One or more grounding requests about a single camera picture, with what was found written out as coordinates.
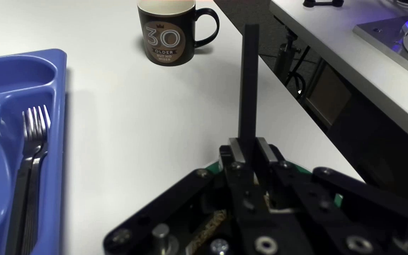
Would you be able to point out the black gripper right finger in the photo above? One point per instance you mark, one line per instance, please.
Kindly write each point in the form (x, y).
(354, 212)

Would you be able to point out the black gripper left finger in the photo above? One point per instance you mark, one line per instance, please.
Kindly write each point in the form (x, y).
(241, 188)

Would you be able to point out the blue plastic cutlery tray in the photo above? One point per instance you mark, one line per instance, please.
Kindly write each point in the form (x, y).
(14, 79)

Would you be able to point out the dark grey equipment box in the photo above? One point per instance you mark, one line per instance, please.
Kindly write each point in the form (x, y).
(326, 93)

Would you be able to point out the black printed mug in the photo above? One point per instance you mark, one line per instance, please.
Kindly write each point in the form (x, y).
(166, 39)

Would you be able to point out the black dumbbell shaped tool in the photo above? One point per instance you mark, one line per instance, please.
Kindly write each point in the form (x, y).
(322, 2)

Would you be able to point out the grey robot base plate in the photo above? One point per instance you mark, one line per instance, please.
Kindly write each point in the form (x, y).
(382, 42)

